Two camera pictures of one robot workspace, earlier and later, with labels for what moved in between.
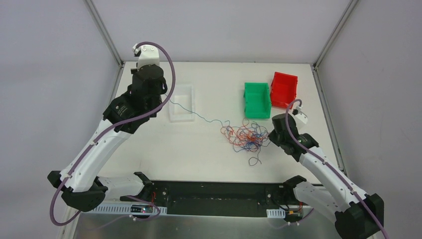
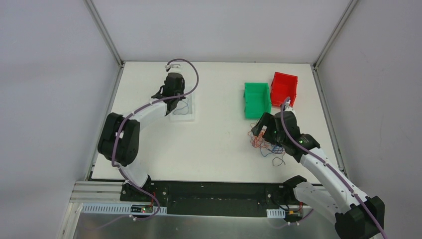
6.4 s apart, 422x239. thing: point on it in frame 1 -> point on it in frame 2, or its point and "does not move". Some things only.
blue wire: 197,114 -> 182,108
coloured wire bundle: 250,137 -> 265,146
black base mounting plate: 223,198 does not move
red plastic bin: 283,89 does not move
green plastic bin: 257,102 does not move
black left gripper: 142,91 -> 169,97
